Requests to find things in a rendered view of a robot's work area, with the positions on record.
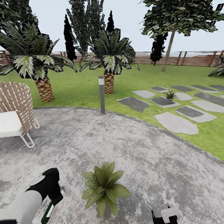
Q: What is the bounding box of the insectifuge atomizer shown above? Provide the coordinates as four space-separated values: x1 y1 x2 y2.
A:
41 201 56 224

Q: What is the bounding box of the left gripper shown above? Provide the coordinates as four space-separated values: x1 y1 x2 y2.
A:
48 185 63 205

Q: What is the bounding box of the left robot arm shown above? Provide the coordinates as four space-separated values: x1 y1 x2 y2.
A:
0 168 71 224

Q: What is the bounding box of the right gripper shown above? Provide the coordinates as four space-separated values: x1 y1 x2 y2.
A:
152 214 178 224

